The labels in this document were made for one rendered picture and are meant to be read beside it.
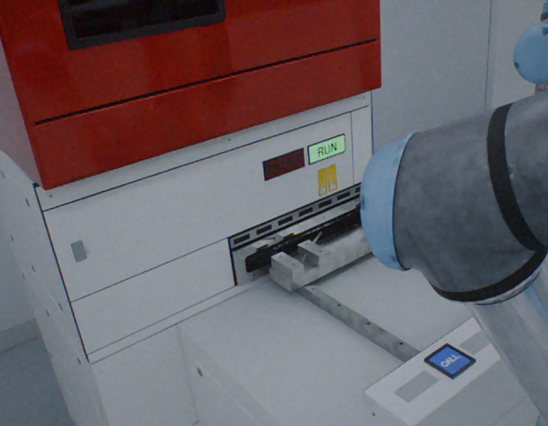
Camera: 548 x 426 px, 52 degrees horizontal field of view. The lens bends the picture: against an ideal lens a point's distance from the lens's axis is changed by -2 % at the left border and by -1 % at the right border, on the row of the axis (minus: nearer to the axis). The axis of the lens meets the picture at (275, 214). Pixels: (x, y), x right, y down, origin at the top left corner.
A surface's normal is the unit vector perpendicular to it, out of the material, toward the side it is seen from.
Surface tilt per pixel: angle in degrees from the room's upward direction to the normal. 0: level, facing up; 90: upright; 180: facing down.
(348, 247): 0
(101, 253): 90
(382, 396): 0
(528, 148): 55
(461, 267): 103
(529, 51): 90
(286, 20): 90
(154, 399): 90
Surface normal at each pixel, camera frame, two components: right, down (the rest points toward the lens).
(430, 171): -0.72, -0.19
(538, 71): -0.61, 0.39
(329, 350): -0.10, -0.90
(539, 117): -0.50, -0.58
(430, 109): 0.59, 0.30
